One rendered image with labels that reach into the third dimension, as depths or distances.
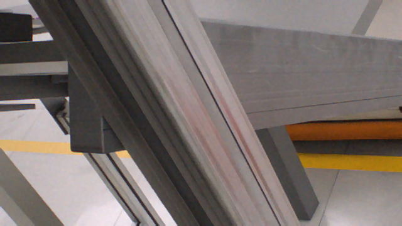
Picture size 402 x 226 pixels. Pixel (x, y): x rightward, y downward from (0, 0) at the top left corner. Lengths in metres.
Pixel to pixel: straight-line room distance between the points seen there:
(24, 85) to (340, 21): 0.56
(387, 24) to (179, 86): 1.52
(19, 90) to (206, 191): 0.90
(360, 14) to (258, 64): 0.87
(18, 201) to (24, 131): 1.09
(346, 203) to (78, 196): 0.84
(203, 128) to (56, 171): 2.05
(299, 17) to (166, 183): 1.03
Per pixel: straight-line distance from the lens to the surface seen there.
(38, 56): 0.33
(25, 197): 1.55
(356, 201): 1.77
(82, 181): 2.23
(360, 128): 1.79
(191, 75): 0.29
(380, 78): 0.62
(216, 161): 0.30
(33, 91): 1.22
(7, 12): 0.69
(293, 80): 0.46
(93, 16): 0.26
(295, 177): 1.67
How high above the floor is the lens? 1.33
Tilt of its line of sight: 37 degrees down
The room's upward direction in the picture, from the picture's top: 29 degrees counter-clockwise
